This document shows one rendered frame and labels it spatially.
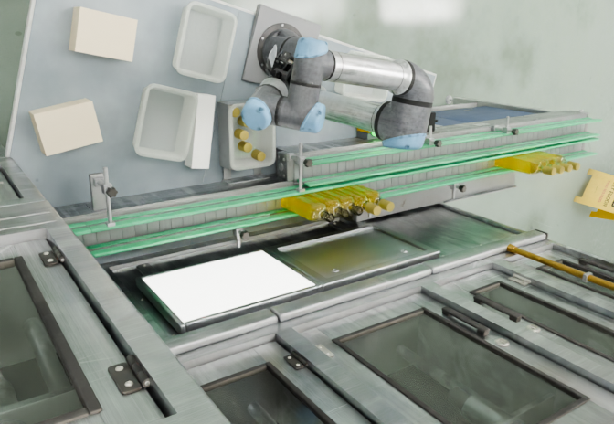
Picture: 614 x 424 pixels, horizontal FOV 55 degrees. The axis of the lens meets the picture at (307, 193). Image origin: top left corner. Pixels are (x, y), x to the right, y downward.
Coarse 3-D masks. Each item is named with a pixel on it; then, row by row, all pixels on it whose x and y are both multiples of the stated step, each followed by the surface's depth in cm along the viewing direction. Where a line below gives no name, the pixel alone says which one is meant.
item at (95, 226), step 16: (560, 144) 278; (464, 160) 246; (480, 160) 247; (384, 176) 219; (272, 192) 200; (288, 192) 199; (304, 192) 200; (176, 208) 181; (192, 208) 181; (208, 208) 181; (224, 208) 184; (80, 224) 167; (96, 224) 168; (128, 224) 168
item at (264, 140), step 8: (240, 104) 193; (240, 112) 201; (232, 120) 192; (232, 128) 193; (240, 128) 203; (248, 128) 204; (272, 128) 202; (232, 136) 194; (256, 136) 207; (264, 136) 206; (272, 136) 203; (232, 144) 194; (256, 144) 208; (264, 144) 207; (272, 144) 203; (232, 152) 195; (240, 152) 205; (264, 152) 208; (272, 152) 204; (232, 160) 196; (240, 160) 205; (248, 160) 205; (256, 160) 206; (264, 160) 206; (272, 160) 205; (240, 168) 198; (248, 168) 200
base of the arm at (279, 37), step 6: (276, 30) 200; (282, 30) 199; (288, 30) 200; (270, 36) 199; (276, 36) 199; (282, 36) 198; (288, 36) 196; (294, 36) 196; (264, 42) 200; (270, 42) 197; (276, 42) 196; (282, 42) 194; (264, 48) 199; (270, 48) 197; (264, 54) 200; (264, 60) 201
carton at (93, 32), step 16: (80, 16) 161; (96, 16) 163; (112, 16) 166; (80, 32) 162; (96, 32) 164; (112, 32) 166; (128, 32) 169; (80, 48) 163; (96, 48) 165; (112, 48) 168; (128, 48) 170
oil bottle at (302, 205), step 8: (288, 200) 201; (296, 200) 197; (304, 200) 195; (312, 200) 195; (288, 208) 202; (296, 208) 198; (304, 208) 193; (312, 208) 190; (320, 208) 190; (304, 216) 194; (312, 216) 190
